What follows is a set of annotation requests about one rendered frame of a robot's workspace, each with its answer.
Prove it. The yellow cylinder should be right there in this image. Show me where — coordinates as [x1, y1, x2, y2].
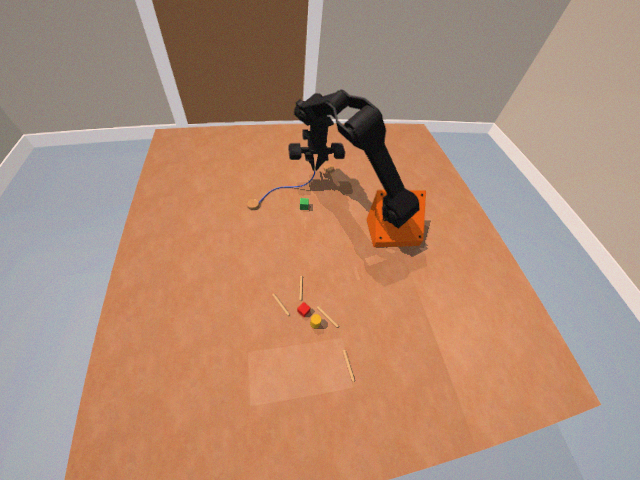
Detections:
[310, 314, 321, 328]

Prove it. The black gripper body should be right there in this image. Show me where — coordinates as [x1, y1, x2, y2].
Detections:
[288, 132, 345, 160]

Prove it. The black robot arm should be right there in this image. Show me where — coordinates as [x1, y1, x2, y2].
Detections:
[294, 89, 419, 228]

